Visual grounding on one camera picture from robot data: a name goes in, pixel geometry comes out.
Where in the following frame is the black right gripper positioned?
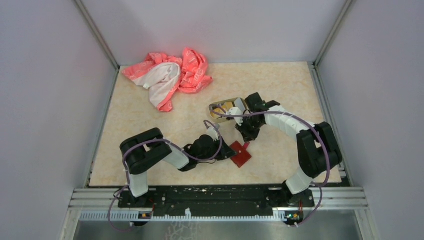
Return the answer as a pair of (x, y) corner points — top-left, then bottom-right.
(235, 115), (265, 143)

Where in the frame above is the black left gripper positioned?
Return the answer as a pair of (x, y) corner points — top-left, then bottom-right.
(197, 135), (238, 162)

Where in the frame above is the red card holder wallet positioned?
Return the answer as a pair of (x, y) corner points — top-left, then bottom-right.
(230, 141), (252, 168)

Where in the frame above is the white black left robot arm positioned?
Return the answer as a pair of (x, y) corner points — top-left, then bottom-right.
(119, 126), (237, 207)

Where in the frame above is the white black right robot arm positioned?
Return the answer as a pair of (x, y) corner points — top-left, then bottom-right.
(228, 93), (343, 206)

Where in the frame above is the beige oval card tray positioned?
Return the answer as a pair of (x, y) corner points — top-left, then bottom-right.
(208, 97), (248, 123)

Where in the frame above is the pink white crumpled cloth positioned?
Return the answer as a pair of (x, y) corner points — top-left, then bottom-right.
(122, 47), (213, 112)

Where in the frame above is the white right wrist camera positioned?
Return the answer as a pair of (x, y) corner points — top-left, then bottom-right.
(226, 107), (244, 126)

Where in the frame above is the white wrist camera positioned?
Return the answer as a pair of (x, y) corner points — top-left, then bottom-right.
(206, 124), (221, 141)
(226, 107), (244, 126)

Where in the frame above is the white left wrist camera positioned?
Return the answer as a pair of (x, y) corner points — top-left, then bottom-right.
(206, 124), (221, 141)

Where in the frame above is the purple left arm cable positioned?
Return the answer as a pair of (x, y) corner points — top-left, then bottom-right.
(106, 119), (223, 233)

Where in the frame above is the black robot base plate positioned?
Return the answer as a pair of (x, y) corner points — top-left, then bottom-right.
(118, 184), (315, 217)

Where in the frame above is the white slotted cable duct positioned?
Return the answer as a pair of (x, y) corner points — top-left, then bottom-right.
(79, 209), (288, 223)

